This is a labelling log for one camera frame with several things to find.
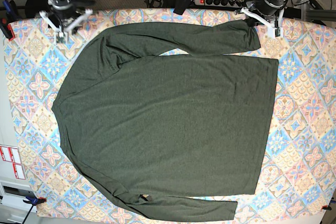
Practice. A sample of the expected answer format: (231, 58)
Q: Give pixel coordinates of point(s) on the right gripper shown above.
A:
(62, 11)

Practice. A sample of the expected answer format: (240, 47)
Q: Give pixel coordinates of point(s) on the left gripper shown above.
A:
(265, 9)

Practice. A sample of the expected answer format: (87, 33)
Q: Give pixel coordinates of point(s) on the dark green long-sleeve shirt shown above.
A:
(160, 116)

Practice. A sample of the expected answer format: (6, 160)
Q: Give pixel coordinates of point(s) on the red black clamp top left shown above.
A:
(6, 27)

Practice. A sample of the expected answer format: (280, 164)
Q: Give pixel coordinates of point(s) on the white red labelled stickers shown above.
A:
(11, 156)

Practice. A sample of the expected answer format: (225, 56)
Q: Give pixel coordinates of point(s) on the patterned tile tablecloth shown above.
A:
(297, 177)

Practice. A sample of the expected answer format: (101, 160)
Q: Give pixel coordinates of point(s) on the blue clamp bottom left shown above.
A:
(33, 201)

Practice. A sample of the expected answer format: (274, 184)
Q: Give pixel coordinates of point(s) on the red clamp bottom right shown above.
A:
(327, 207)

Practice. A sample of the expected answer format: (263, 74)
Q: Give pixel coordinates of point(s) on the black power strip red switch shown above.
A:
(219, 3)

